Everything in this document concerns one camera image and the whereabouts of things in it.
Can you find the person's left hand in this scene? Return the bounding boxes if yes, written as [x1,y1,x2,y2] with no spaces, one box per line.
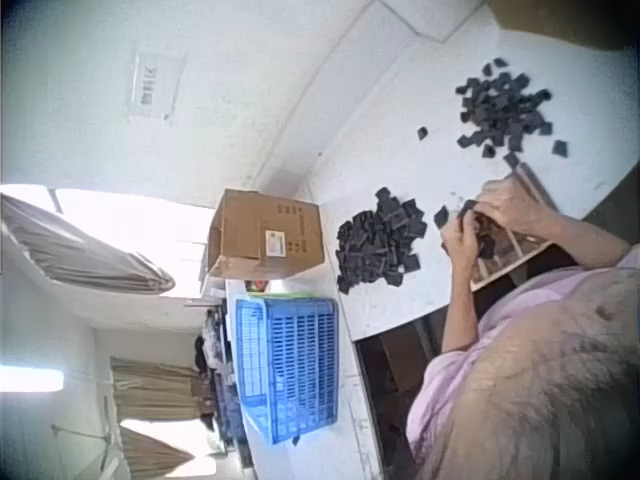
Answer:
[439,209,484,275]

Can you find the person's right hand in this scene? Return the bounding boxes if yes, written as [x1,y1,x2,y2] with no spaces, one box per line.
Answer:
[472,177,552,235]

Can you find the wooden slotted tray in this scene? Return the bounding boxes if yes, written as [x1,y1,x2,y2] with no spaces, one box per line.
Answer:
[468,163,562,292]

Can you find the heap of black plastic pieces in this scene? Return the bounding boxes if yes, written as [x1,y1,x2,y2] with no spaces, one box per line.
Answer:
[335,186,429,296]
[454,56,554,157]

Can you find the brown cardboard under table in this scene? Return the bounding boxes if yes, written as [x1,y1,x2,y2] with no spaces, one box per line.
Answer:
[377,317,444,404]

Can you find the brown cardboard box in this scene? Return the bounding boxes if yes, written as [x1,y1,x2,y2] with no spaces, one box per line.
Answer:
[206,188,327,282]

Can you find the large brown carton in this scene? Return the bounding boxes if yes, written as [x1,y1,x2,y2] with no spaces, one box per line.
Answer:
[486,0,640,52]

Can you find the blue plastic crate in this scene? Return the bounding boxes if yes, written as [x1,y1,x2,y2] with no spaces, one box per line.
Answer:
[233,294,341,447]

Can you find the cluttered dark workbench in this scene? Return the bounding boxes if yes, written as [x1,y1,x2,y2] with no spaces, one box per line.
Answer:
[193,307,251,457]

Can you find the beige curtain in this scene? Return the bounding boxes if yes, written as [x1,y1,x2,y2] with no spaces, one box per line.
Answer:
[108,355,214,422]
[0,193,177,297]
[118,423,197,477]

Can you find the white paper wall sign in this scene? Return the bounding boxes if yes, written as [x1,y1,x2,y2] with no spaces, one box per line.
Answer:
[123,48,185,123]

